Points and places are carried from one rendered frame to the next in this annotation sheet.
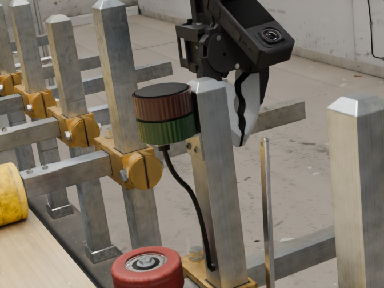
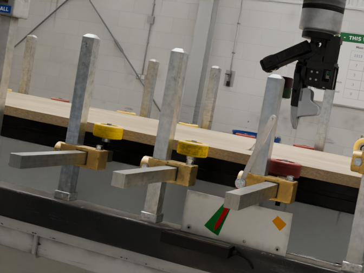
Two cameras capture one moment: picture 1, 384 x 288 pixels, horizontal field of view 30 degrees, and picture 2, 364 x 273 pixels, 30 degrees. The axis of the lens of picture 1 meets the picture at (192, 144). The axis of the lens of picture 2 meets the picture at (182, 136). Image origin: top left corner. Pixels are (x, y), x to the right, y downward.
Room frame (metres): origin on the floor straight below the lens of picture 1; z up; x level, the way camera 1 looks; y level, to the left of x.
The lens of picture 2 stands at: (1.72, -1.28, 1.03)
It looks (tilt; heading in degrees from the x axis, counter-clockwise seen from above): 4 degrees down; 135
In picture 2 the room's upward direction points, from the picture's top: 10 degrees clockwise
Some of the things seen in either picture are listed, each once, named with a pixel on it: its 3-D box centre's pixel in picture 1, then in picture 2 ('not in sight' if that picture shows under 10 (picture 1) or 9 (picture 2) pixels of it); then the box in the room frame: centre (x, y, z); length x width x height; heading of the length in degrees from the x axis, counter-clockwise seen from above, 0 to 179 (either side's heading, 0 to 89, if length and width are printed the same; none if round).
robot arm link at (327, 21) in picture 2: not in sight; (320, 23); (0.84, -0.05, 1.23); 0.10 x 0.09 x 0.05; 115
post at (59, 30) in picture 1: (82, 154); not in sight; (1.18, 0.19, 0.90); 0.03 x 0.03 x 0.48; 25
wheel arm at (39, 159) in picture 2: not in sight; (66, 158); (0.35, -0.30, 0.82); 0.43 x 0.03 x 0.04; 115
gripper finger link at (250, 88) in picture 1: (239, 104); (305, 109); (0.85, -0.06, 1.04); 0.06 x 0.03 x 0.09; 25
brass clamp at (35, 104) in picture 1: (35, 100); not in sight; (1.43, 0.30, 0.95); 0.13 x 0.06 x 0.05; 25
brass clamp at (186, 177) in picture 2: not in sight; (168, 170); (0.52, -0.11, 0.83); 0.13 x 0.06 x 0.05; 25
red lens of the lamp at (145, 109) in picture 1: (163, 101); (280, 81); (0.71, 0.02, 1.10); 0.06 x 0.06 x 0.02
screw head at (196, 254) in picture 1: (196, 252); (290, 178); (0.79, 0.01, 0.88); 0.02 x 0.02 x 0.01
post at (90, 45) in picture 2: not in sight; (77, 125); (0.27, -0.23, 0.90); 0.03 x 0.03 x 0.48; 25
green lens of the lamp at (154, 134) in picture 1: (166, 124); (278, 91); (0.71, 0.02, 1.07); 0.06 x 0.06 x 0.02
